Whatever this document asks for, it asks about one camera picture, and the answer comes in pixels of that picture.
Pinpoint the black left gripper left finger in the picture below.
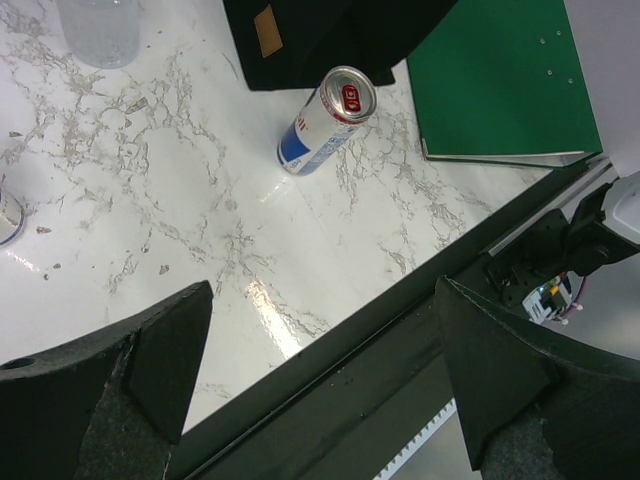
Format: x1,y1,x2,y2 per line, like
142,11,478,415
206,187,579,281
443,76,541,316
1,281,213,479

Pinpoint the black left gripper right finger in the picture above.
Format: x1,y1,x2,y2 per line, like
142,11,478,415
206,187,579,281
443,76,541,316
435,277,639,479

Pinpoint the black canvas bag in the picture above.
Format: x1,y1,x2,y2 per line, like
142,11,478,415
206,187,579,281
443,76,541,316
223,0,456,91

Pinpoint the green binder folder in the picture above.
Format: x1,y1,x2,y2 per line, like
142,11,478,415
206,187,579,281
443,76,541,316
407,1,603,168

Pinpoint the clear water bottle blue label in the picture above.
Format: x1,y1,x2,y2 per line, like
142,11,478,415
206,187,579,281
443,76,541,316
56,0,140,69

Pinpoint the white cable duct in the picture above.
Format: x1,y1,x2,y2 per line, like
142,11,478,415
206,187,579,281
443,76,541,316
374,399,457,480

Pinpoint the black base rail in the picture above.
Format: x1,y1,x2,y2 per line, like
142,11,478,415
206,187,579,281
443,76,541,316
167,159,617,479

